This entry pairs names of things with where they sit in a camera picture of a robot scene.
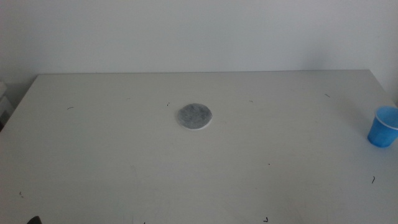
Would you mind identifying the blue plastic cup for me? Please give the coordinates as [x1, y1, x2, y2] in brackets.
[367, 105, 398, 148]

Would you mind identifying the round grey cup mat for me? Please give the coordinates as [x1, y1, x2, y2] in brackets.
[177, 103, 213, 131]

